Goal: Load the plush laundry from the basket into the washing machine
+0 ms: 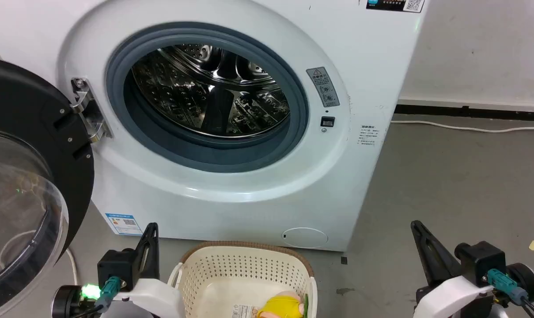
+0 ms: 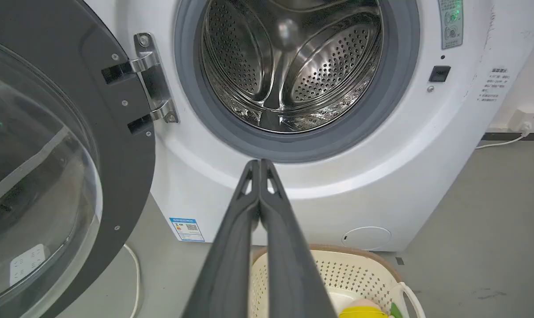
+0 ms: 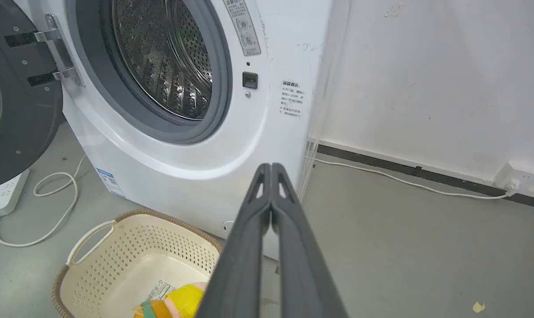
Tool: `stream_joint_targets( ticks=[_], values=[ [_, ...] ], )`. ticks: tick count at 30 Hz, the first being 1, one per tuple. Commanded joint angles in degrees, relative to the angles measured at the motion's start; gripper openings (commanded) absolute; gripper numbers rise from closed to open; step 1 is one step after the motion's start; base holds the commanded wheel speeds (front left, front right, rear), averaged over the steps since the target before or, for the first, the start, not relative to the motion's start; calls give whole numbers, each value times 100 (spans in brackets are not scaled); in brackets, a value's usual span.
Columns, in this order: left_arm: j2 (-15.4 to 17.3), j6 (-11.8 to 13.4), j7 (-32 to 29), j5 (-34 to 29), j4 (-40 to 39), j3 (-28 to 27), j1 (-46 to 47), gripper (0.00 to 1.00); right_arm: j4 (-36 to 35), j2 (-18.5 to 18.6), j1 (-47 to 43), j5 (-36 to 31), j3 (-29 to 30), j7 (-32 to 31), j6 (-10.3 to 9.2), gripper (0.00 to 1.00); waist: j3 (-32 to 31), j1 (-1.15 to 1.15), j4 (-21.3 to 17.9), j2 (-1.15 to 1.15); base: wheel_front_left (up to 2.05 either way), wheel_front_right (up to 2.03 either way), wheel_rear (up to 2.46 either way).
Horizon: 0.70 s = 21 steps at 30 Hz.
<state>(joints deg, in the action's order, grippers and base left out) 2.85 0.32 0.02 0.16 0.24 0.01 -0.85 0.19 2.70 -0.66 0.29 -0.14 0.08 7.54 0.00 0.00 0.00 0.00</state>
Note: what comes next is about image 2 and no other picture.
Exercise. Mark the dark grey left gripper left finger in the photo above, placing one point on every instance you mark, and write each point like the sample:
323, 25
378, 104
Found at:
229, 265

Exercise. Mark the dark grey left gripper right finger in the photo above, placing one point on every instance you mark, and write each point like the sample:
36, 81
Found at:
289, 265

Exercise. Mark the white front-load washing machine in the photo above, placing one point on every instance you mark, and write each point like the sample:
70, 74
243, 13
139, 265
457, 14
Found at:
381, 168

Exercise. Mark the dark grey washer door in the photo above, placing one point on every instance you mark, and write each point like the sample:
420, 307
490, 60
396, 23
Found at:
50, 145

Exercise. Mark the cream perforated laundry basket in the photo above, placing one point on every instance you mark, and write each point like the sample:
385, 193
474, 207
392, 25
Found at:
359, 274

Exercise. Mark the yellow plush toy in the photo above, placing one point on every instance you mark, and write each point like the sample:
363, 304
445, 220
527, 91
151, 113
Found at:
363, 310

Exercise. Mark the white wall power socket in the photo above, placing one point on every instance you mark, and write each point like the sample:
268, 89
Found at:
526, 118

